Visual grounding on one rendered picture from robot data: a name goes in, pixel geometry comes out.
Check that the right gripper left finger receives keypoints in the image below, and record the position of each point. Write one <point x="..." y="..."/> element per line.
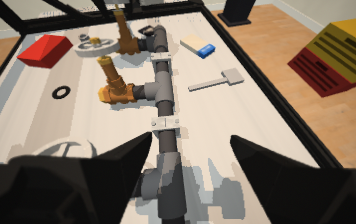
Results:
<point x="106" y="182"/>

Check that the red block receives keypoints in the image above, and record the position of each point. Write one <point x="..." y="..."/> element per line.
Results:
<point x="46" y="51"/>

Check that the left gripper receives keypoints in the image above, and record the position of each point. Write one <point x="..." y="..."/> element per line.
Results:
<point x="100" y="4"/>

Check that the black rubber washer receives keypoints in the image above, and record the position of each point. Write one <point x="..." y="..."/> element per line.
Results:
<point x="54" y="94"/>

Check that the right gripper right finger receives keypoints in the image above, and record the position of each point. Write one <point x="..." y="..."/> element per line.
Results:
<point x="289" y="191"/>

